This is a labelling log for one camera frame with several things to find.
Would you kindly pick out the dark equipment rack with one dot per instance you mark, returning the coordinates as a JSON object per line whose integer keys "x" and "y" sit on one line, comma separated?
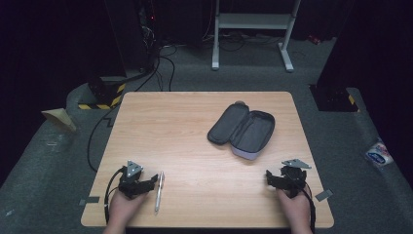
{"x": 147, "y": 29}

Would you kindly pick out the person's left hand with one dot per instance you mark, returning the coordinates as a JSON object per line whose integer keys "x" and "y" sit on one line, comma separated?
{"x": 125, "y": 206}

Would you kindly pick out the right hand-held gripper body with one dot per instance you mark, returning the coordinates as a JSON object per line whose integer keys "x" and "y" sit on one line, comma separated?
{"x": 293, "y": 177}

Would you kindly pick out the white blue tissue packet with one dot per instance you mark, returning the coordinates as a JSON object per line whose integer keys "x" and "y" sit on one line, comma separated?
{"x": 378, "y": 154}

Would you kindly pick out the white metal stand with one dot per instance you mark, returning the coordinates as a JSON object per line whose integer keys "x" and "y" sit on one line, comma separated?
{"x": 251, "y": 21}

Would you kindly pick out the black yellow striped block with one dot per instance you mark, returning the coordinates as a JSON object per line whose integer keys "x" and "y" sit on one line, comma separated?
{"x": 104, "y": 94}

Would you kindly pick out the grey tape strip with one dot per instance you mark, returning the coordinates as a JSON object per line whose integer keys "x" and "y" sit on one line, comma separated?
{"x": 324, "y": 195}
{"x": 89, "y": 200}

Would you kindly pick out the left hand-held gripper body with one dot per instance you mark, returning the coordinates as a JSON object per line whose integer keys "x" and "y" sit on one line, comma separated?
{"x": 131, "y": 177}

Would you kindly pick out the black block with yellow edge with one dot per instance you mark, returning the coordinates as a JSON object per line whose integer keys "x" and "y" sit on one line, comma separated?
{"x": 334, "y": 99}

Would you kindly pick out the person's right hand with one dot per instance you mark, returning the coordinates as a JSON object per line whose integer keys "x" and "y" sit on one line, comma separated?
{"x": 297, "y": 208}

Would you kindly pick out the black pencil case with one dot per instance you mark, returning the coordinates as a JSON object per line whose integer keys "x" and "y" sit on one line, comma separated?
{"x": 245, "y": 131}

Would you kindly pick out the brown cardboard piece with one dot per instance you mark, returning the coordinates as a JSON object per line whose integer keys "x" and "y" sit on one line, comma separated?
{"x": 60, "y": 117}

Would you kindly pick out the silver pen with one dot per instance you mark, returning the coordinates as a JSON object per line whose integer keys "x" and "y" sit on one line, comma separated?
{"x": 159, "y": 191}

